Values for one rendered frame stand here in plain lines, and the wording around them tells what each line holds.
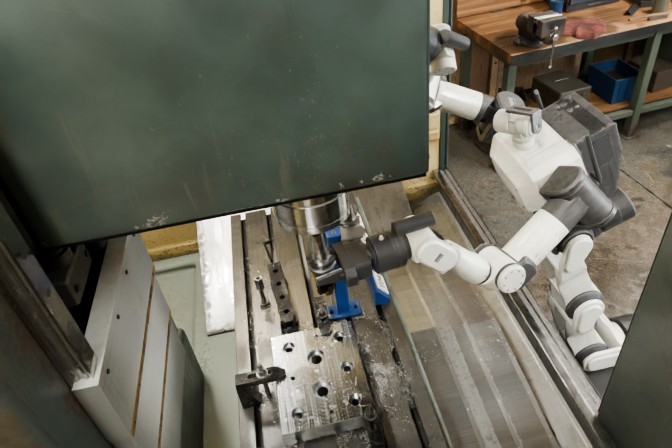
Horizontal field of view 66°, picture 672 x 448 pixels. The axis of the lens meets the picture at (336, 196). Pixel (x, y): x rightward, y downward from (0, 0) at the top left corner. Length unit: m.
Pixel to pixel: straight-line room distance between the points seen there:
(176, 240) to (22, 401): 1.58
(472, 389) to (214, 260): 1.09
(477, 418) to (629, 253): 1.90
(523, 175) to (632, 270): 1.81
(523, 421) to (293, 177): 1.11
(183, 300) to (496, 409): 1.29
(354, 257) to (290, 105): 0.47
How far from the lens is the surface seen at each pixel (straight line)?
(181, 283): 2.37
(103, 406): 1.08
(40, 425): 0.96
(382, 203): 2.21
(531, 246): 1.38
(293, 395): 1.40
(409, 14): 0.78
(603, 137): 1.57
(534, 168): 1.50
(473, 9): 3.92
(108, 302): 1.15
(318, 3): 0.74
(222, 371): 1.96
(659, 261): 1.20
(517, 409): 1.72
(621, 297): 3.08
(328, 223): 0.99
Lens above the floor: 2.16
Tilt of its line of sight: 37 degrees down
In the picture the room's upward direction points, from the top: 7 degrees counter-clockwise
